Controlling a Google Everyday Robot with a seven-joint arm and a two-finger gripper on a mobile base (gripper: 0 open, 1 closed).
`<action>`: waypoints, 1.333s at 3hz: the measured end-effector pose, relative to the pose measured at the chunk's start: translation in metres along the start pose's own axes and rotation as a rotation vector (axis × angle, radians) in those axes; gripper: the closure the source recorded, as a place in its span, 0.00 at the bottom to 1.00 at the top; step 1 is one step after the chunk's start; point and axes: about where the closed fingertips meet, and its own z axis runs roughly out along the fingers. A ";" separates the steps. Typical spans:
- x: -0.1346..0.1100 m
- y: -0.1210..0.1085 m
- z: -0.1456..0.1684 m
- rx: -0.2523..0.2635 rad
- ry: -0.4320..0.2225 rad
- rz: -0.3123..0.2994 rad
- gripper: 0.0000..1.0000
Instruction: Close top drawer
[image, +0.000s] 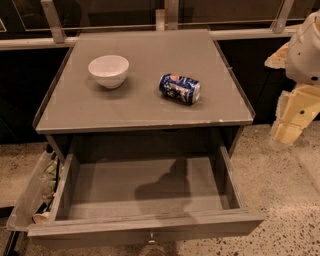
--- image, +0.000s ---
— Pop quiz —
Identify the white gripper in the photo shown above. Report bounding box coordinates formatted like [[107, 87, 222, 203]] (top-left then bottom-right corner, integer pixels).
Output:
[[264, 43, 320, 145]]

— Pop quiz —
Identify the grey top drawer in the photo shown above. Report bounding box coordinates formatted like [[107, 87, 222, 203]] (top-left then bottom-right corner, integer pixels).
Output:
[[28, 146, 264, 248]]

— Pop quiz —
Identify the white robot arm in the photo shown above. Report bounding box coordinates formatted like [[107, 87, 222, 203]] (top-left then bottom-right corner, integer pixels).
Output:
[[264, 10, 320, 145]]

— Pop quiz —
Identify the grey drawer cabinet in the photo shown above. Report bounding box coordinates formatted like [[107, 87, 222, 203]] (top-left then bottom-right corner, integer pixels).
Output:
[[34, 30, 254, 150]]

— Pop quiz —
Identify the metal drawer knob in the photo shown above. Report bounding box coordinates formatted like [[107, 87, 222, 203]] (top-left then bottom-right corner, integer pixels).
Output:
[[148, 232, 157, 245]]

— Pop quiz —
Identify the blue soda can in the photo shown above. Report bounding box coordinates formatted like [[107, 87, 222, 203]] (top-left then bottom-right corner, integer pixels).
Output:
[[159, 74, 201, 105]]

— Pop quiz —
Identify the white ceramic bowl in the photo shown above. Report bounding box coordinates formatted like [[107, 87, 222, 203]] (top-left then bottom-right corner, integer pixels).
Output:
[[88, 55, 129, 89]]

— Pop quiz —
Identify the clear plastic bin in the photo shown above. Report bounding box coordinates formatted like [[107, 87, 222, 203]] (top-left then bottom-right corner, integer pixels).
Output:
[[7, 151, 57, 232]]

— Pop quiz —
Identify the white paper cup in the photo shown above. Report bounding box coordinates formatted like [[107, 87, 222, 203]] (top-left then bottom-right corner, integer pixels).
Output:
[[32, 212, 50, 224]]

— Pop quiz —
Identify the metal railing frame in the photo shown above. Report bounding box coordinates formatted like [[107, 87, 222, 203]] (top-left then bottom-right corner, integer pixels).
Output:
[[0, 0, 320, 52]]

